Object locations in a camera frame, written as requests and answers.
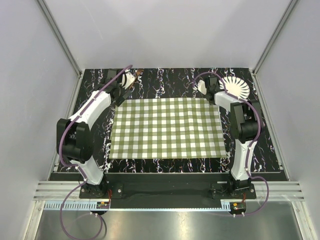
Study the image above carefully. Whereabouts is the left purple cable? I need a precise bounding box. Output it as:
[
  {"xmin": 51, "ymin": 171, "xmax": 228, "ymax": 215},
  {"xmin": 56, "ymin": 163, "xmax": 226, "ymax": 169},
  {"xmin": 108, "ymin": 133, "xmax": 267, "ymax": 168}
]
[{"xmin": 58, "ymin": 64, "xmax": 133, "ymax": 238}]

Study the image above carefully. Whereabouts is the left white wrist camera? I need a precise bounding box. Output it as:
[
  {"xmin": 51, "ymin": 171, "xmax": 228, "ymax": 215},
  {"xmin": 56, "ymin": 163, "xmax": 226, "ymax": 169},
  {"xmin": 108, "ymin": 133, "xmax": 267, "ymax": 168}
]
[{"xmin": 120, "ymin": 70, "xmax": 136, "ymax": 90}]

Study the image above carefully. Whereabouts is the green checkered cloth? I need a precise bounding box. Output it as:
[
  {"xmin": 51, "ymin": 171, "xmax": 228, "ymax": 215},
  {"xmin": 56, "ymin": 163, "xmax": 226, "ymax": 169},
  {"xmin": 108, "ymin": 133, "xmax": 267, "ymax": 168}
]
[{"xmin": 109, "ymin": 97, "xmax": 227, "ymax": 160}]

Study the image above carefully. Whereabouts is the left aluminium frame post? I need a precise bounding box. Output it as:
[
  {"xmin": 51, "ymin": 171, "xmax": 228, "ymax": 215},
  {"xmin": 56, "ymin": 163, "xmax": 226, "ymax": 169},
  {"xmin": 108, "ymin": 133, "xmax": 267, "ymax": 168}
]
[{"xmin": 35, "ymin": 0, "xmax": 82, "ymax": 78}]

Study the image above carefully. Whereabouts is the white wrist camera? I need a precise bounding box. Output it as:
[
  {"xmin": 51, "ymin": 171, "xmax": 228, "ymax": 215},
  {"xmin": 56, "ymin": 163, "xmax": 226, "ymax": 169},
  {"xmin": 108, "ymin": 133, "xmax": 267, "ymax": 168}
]
[
  {"xmin": 120, "ymin": 70, "xmax": 136, "ymax": 90},
  {"xmin": 197, "ymin": 80, "xmax": 207, "ymax": 95}
]

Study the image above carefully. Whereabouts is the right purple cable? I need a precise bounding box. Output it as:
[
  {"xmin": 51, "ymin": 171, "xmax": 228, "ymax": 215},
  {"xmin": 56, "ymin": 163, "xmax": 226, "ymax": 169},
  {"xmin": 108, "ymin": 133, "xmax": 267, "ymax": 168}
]
[{"xmin": 192, "ymin": 72, "xmax": 270, "ymax": 218}]

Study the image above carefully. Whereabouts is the white blue striped plate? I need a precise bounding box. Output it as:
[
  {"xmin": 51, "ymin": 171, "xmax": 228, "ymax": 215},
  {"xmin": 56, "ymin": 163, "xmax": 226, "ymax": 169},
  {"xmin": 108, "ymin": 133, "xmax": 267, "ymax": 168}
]
[{"xmin": 219, "ymin": 76, "xmax": 250, "ymax": 100}]

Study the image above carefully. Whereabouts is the purple cable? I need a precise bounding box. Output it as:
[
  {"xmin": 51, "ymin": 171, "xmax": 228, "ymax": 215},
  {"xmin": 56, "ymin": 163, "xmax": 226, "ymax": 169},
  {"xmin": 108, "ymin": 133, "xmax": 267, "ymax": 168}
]
[
  {"xmin": 58, "ymin": 64, "xmax": 133, "ymax": 238},
  {"xmin": 192, "ymin": 72, "xmax": 270, "ymax": 218}
]

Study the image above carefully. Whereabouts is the aluminium frame post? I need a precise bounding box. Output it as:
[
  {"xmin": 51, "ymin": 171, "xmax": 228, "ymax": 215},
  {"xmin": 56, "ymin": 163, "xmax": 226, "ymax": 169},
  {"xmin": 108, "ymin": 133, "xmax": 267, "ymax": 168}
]
[
  {"xmin": 35, "ymin": 0, "xmax": 82, "ymax": 78},
  {"xmin": 252, "ymin": 0, "xmax": 300, "ymax": 75}
]

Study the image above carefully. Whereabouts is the brown wooden fork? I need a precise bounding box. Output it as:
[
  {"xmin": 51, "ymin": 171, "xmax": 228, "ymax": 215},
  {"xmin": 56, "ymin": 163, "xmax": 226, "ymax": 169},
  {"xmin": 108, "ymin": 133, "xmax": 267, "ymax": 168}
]
[{"xmin": 129, "ymin": 68, "xmax": 144, "ymax": 90}]

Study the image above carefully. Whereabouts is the right aluminium frame post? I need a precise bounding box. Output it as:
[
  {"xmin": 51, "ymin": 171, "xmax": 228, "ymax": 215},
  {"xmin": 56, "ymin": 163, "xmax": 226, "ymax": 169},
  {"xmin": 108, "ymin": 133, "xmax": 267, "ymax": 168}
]
[{"xmin": 252, "ymin": 0, "xmax": 300, "ymax": 75}]

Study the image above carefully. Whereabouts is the aluminium front rail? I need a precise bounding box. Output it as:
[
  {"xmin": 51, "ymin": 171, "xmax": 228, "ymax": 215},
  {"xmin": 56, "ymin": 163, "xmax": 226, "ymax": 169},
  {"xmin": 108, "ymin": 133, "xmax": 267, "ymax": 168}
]
[{"xmin": 33, "ymin": 181, "xmax": 305, "ymax": 212}]

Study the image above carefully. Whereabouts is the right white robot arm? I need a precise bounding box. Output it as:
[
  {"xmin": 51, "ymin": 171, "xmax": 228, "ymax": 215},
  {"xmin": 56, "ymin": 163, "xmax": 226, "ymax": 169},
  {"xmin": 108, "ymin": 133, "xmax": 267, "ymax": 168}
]
[{"xmin": 197, "ymin": 76, "xmax": 265, "ymax": 181}]

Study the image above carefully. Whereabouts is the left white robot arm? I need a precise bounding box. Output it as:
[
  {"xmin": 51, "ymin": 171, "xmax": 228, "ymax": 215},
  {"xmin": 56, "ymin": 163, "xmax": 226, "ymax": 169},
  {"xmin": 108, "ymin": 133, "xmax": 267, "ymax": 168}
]
[{"xmin": 56, "ymin": 65, "xmax": 135, "ymax": 198}]

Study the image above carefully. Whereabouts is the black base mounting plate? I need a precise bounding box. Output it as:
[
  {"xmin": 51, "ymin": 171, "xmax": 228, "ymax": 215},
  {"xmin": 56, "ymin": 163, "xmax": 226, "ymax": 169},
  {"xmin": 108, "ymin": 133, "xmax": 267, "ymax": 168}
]
[{"xmin": 79, "ymin": 173, "xmax": 257, "ymax": 200}]

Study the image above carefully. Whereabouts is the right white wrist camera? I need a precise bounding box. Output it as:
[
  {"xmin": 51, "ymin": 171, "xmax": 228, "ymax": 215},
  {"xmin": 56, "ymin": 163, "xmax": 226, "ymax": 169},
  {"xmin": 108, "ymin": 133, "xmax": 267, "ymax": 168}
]
[{"xmin": 197, "ymin": 80, "xmax": 207, "ymax": 95}]

